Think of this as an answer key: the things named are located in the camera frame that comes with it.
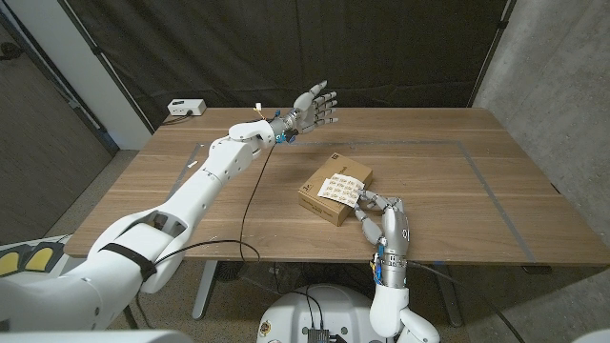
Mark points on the white robot torso base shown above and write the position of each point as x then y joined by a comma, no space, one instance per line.
333,309

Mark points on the black backdrop curtain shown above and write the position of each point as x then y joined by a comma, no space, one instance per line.
238,47

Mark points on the black backdrop stand pole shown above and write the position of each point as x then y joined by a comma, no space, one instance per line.
100,57
496,50

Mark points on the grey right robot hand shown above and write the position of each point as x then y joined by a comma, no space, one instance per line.
394,233

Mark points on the grey table leg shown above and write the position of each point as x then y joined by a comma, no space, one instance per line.
205,290
450,297

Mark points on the black module on torso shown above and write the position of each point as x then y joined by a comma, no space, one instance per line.
318,336

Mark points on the brown cardboard box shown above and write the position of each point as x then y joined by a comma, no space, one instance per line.
317,181

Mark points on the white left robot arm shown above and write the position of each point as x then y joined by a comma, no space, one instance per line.
190,205

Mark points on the white power strip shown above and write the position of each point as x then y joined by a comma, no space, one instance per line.
187,106

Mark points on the yellow black foot pedal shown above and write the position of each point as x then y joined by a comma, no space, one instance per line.
43,257
9,262

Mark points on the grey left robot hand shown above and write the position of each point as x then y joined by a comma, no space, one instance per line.
305,114

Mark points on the postage stamp sheet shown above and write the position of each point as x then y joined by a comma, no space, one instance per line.
340,189

